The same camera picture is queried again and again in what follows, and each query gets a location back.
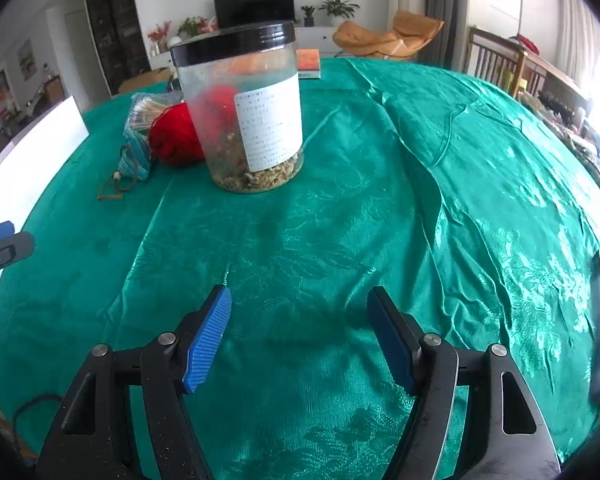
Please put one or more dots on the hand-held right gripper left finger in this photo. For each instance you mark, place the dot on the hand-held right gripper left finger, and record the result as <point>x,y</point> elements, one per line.
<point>207,345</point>

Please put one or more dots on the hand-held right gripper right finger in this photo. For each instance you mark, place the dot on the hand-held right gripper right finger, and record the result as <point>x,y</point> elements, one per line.
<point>395,340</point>

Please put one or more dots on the white cardboard box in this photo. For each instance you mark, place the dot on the white cardboard box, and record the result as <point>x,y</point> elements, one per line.
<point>35,150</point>

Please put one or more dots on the green satin tablecloth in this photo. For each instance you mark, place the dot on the green satin tablecloth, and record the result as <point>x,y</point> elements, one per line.
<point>330,210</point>

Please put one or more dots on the cotton swab packet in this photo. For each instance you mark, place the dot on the cotton swab packet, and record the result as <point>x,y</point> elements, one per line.
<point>142,112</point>

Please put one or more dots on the red yarn ball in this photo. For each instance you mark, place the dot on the red yarn ball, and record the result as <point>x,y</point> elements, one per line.
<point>172,135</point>

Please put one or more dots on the brown cardboard box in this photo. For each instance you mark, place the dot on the brown cardboard box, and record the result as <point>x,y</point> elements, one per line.
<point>145,80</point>

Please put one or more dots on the clear jar with black lid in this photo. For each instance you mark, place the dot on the clear jar with black lid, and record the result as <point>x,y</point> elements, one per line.
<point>270,125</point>

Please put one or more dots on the dark display cabinet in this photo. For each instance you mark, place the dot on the dark display cabinet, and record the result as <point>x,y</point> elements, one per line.
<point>115,25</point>

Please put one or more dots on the red flowers in vase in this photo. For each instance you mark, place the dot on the red flowers in vase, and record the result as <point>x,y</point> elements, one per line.
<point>159,35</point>

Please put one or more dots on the round white vase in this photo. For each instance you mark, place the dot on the round white vase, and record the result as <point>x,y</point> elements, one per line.
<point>174,41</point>

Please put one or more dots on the cluttered bottles and toiletries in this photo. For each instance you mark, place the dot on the cluttered bottles and toiletries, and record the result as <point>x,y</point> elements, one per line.
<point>575,125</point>

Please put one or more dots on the red flowering potted plant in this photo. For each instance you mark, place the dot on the red flowering potted plant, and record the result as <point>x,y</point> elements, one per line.
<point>195,26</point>

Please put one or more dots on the orange book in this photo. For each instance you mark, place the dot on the orange book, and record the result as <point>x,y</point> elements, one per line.
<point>309,60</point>

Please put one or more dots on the wooden slatted chair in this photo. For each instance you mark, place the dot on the wooden slatted chair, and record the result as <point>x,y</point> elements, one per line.
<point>490,57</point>

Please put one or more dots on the orange lounge chair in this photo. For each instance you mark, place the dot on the orange lounge chair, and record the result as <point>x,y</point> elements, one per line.
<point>375,40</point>

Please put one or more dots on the white television cabinet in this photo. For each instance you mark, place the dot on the white television cabinet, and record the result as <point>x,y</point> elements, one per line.
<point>317,37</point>

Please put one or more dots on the red cloth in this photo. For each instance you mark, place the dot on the red cloth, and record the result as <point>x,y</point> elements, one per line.
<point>527,43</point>

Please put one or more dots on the grey curtain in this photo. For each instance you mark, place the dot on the grey curtain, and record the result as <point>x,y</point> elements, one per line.
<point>445,10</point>

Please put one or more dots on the small green potted plant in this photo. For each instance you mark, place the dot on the small green potted plant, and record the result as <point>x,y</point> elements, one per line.
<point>308,15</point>

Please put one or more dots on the large green potted plant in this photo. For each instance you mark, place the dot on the large green potted plant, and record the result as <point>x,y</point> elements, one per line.
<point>337,7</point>

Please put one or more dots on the flat screen television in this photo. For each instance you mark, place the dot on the flat screen television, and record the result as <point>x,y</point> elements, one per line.
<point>255,5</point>

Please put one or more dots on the white curtain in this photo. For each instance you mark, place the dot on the white curtain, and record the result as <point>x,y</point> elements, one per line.
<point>580,35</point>

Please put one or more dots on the framed wall picture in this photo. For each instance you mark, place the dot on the framed wall picture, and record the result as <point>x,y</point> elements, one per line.
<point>25,59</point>

